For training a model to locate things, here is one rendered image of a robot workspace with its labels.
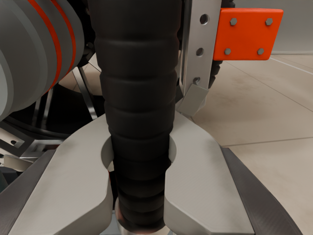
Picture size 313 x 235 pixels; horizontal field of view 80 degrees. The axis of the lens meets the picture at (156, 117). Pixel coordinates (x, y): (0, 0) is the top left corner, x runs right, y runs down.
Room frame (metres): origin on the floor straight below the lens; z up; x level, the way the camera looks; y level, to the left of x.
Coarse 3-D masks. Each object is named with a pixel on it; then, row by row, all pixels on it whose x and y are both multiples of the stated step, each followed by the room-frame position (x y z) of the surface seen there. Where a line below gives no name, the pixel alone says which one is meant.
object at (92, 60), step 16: (80, 0) 0.43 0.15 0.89; (80, 16) 0.43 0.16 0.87; (80, 64) 0.39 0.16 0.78; (96, 64) 0.39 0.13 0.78; (80, 80) 0.39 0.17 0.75; (48, 96) 0.39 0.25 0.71; (64, 96) 0.54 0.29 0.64; (80, 96) 0.57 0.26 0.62; (96, 96) 0.59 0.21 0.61; (16, 112) 0.39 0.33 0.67; (32, 112) 0.41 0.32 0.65; (48, 112) 0.39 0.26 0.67; (64, 112) 0.46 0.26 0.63; (80, 112) 0.48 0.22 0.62; (96, 112) 0.39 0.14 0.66; (32, 128) 0.37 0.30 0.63; (48, 128) 0.38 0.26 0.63; (64, 128) 0.39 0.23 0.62
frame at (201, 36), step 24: (192, 0) 0.29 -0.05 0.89; (216, 0) 0.29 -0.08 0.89; (192, 24) 0.29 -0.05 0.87; (216, 24) 0.29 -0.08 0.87; (192, 48) 0.29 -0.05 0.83; (192, 72) 0.29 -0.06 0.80; (192, 96) 0.29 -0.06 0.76; (0, 144) 0.29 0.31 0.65; (24, 144) 0.32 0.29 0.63; (48, 144) 0.33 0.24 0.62; (24, 168) 0.28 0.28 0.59
